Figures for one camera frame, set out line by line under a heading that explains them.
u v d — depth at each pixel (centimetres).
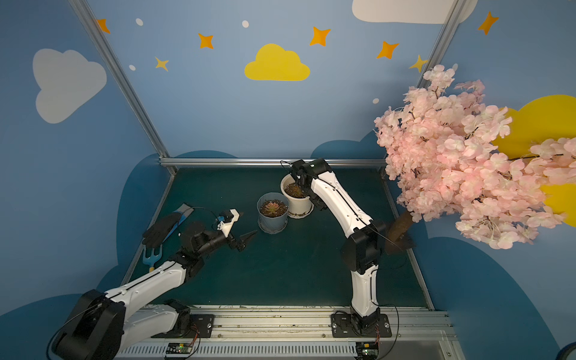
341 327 74
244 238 72
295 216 103
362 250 50
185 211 104
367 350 72
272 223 93
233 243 72
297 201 94
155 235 94
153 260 89
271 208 96
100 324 40
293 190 101
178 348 72
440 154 52
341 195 54
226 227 70
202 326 75
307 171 59
